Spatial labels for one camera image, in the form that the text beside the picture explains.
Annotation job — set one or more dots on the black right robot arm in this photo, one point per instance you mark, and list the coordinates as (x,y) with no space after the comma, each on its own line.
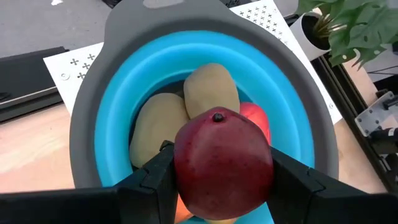
(381,135)

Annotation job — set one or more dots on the black aluminium table frame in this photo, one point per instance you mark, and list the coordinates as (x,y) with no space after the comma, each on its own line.
(351,102)

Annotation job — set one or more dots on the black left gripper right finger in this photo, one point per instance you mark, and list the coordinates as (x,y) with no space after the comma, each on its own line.
(326,205)

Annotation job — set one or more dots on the black flat panel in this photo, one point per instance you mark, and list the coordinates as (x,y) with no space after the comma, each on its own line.
(28,77)

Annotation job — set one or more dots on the dark red round fruit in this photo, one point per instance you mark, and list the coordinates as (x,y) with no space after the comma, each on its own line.
(224,168)

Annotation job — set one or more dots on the blue collapsible bowl grey rim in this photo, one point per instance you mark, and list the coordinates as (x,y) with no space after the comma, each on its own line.
(124,102)

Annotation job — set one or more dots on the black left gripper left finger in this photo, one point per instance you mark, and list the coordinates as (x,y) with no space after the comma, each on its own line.
(93,205)

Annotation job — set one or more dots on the red orange mango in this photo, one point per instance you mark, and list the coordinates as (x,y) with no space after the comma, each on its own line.
(256,116)

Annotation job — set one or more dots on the white perforated metal shelf riser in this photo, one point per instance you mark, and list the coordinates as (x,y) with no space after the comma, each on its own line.
(66,88)

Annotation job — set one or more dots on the green potted plant white pot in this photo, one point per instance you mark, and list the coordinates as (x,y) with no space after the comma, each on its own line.
(367,28)

